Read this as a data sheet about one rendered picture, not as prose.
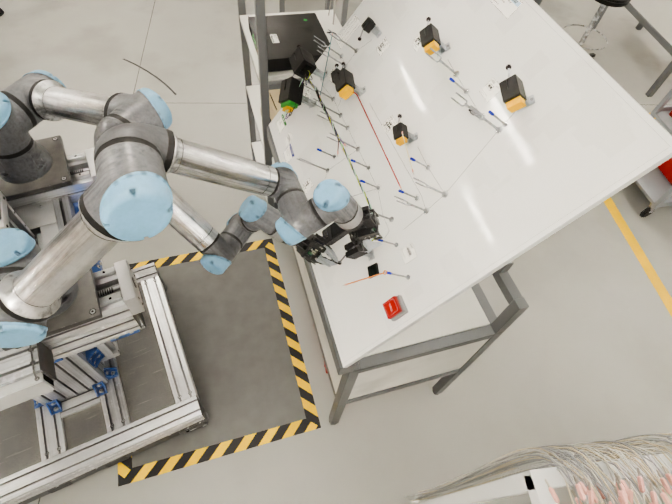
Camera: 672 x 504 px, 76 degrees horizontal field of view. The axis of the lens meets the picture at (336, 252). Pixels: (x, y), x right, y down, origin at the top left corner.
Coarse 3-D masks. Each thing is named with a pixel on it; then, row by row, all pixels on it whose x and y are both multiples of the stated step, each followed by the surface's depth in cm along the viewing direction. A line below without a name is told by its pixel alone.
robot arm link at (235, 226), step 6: (234, 216) 129; (228, 222) 131; (234, 222) 127; (240, 222) 126; (228, 228) 125; (234, 228) 125; (240, 228) 126; (246, 228) 125; (234, 234) 124; (240, 234) 125; (246, 234) 127; (240, 240) 125; (246, 240) 128
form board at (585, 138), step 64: (384, 0) 154; (448, 0) 132; (320, 64) 176; (384, 64) 148; (448, 64) 128; (512, 64) 112; (576, 64) 100; (320, 128) 168; (448, 128) 124; (512, 128) 109; (576, 128) 98; (640, 128) 88; (384, 192) 138; (448, 192) 120; (512, 192) 106; (576, 192) 95; (384, 256) 133; (448, 256) 116; (512, 256) 103; (384, 320) 128
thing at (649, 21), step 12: (636, 0) 401; (648, 0) 389; (660, 0) 377; (636, 12) 400; (648, 12) 390; (660, 12) 378; (648, 24) 388; (660, 24) 379; (660, 36) 377; (660, 84) 383; (648, 96) 393
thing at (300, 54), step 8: (296, 56) 163; (304, 56) 161; (312, 56) 166; (296, 64) 162; (304, 64) 161; (312, 64) 162; (296, 72) 163; (304, 72) 166; (312, 72) 164; (320, 72) 169; (320, 80) 174
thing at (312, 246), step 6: (312, 234) 131; (306, 240) 129; (312, 240) 129; (318, 240) 128; (300, 246) 129; (306, 246) 128; (312, 246) 128; (318, 246) 129; (324, 246) 131; (300, 252) 130; (306, 252) 128; (312, 252) 130; (318, 252) 130; (306, 258) 128; (312, 258) 130
